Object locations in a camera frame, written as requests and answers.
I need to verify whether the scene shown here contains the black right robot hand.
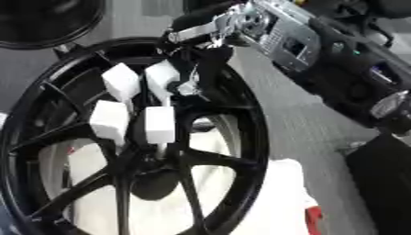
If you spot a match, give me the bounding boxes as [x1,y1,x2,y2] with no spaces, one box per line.
[155,0,252,103]

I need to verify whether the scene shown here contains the black spoked wheel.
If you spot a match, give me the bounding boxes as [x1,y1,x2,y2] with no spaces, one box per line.
[0,36,273,235]

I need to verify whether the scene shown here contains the black round tyre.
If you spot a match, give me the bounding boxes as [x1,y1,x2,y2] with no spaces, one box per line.
[0,0,108,50]

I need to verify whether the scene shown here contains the red object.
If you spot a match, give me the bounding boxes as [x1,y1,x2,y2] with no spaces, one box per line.
[303,206,327,235]

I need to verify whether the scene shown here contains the white pin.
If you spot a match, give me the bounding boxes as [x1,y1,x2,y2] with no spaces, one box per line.
[142,59,183,107]
[86,99,132,147]
[142,106,179,154]
[99,62,143,114]

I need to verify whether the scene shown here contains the black case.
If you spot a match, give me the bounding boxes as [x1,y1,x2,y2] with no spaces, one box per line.
[343,132,411,235]

